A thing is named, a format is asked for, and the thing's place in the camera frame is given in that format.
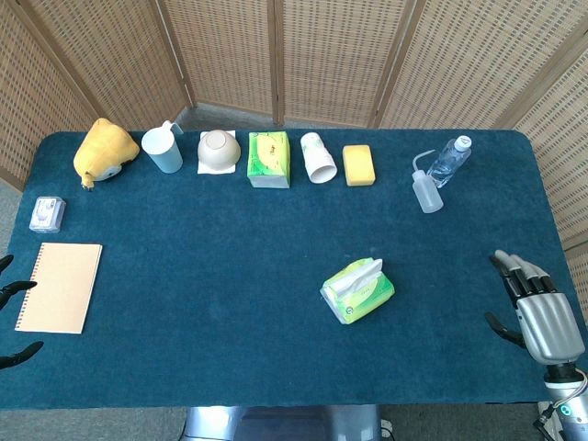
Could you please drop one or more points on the opened green tissue pack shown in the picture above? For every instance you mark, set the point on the opened green tissue pack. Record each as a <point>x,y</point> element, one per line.
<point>367,299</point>

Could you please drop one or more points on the clear plastic water bottle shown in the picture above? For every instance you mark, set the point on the clear plastic water bottle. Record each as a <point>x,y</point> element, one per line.
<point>448,163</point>

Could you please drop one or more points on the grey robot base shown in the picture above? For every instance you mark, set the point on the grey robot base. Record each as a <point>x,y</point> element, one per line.
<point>275,423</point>

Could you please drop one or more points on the woven rattan folding screen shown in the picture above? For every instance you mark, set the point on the woven rattan folding screen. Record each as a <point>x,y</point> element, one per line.
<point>321,55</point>

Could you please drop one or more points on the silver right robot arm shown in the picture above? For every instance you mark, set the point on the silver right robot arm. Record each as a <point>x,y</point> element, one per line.
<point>567,388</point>

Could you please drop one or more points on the sealed green tissue pack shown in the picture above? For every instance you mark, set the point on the sealed green tissue pack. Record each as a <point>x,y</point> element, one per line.
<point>268,158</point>

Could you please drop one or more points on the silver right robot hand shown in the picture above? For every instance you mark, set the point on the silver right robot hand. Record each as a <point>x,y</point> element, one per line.
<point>546,321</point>

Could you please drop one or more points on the dark blue table mat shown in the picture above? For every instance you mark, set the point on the dark blue table mat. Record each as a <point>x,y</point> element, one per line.
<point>229,275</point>

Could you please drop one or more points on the white tissue sheet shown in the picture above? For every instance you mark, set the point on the white tissue sheet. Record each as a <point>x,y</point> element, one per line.
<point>358,278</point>

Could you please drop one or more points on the tan spiral notebook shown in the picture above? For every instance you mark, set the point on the tan spiral notebook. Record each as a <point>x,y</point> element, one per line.
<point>59,289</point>

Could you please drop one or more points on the white folded napkin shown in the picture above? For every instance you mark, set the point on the white folded napkin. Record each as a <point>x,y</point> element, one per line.
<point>205,170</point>

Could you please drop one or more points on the yellow plush toy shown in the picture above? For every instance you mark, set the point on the yellow plush toy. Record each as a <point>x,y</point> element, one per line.
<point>103,147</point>

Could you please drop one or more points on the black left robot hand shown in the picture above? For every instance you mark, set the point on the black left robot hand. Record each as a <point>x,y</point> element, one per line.
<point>18,287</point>

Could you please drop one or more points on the yellow sponge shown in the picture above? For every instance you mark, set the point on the yellow sponge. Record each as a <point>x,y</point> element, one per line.
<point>359,165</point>

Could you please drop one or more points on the translucent squeeze wash bottle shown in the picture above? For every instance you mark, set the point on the translucent squeeze wash bottle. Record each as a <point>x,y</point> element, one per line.
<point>430,195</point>

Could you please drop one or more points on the white paper cup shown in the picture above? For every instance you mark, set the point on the white paper cup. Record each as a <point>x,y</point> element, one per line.
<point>317,156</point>

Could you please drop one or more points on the small clear plastic box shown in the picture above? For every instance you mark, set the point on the small clear plastic box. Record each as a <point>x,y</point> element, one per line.
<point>46,214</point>

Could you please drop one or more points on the beige upturned bowl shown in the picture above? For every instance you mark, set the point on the beige upturned bowl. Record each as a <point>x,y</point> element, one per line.
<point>218,147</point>

